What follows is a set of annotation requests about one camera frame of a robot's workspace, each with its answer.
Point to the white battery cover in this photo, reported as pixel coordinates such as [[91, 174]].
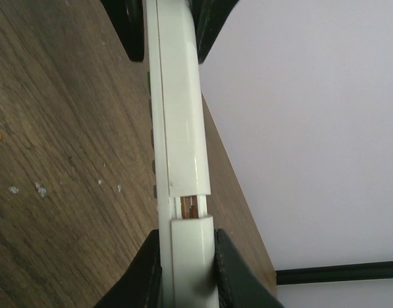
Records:
[[193, 263]]

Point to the white remote control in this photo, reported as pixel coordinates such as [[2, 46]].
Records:
[[181, 166]]

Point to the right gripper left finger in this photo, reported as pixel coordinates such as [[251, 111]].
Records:
[[140, 285]]

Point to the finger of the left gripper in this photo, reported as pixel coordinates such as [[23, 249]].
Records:
[[127, 18], [209, 18]]

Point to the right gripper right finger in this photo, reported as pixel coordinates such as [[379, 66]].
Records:
[[237, 285]]

